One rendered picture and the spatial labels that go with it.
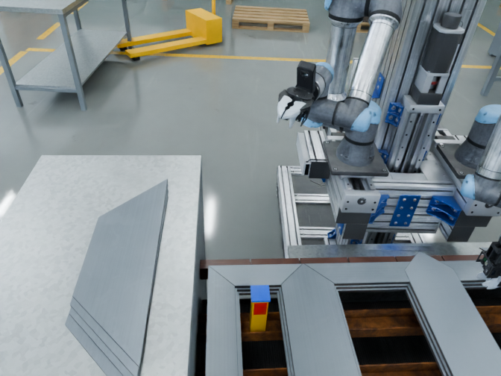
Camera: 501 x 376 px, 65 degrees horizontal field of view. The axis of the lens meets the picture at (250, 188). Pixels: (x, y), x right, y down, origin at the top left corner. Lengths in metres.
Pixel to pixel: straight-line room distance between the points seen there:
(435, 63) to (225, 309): 1.12
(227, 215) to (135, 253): 1.73
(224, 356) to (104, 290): 0.39
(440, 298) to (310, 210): 1.33
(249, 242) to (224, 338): 1.47
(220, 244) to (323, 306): 1.41
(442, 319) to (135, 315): 0.93
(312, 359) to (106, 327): 0.57
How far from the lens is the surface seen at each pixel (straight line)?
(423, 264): 1.57
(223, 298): 1.32
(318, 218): 2.58
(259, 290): 1.29
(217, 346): 1.23
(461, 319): 1.47
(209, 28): 5.79
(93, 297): 1.10
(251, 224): 2.78
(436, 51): 1.62
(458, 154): 1.82
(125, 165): 1.54
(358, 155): 1.59
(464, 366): 1.38
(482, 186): 1.44
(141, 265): 1.13
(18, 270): 1.26
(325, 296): 1.36
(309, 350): 1.25
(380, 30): 1.36
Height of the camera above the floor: 1.92
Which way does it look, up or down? 38 degrees down
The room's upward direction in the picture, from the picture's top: 3 degrees clockwise
